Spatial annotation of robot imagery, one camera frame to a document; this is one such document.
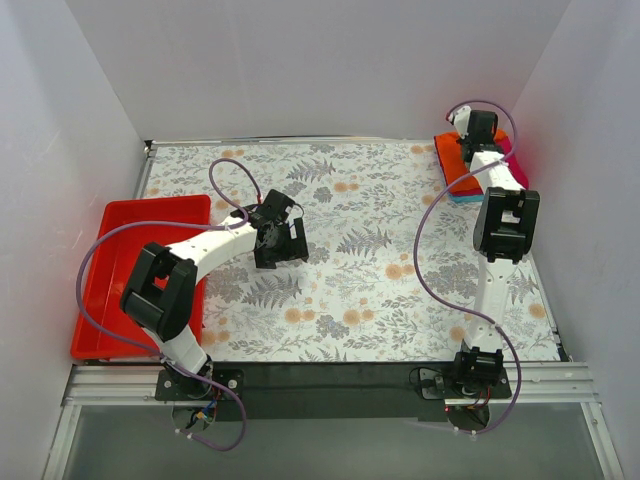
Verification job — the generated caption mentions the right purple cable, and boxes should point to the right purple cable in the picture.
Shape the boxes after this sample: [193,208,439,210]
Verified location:
[413,98,524,436]

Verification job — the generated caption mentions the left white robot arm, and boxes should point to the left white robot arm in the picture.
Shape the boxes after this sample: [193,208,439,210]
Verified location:
[120,190,309,400]

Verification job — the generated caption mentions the orange t shirt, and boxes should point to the orange t shirt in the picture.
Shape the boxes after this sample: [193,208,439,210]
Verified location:
[432,128,507,196]

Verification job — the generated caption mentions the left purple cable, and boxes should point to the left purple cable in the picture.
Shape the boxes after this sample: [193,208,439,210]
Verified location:
[74,158,266,451]

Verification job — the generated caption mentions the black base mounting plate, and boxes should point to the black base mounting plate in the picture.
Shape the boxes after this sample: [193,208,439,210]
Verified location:
[154,362,511,421]

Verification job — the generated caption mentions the folded teal t shirt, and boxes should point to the folded teal t shirt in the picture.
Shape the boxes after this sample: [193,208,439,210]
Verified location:
[449,194,484,204]

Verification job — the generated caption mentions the red plastic bin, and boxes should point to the red plastic bin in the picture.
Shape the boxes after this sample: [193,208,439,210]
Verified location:
[70,195,211,360]

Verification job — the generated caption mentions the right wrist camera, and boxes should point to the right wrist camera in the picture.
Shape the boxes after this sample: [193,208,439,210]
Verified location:
[446,104,472,139]

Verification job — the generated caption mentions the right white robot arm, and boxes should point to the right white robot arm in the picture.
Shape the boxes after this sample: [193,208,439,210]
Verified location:
[448,105,540,398]

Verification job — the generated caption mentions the folded magenta t shirt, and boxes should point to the folded magenta t shirt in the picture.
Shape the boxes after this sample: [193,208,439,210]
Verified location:
[439,137,530,197]

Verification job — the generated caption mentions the purple cable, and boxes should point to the purple cable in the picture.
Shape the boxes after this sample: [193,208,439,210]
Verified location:
[413,98,524,436]
[74,158,266,451]

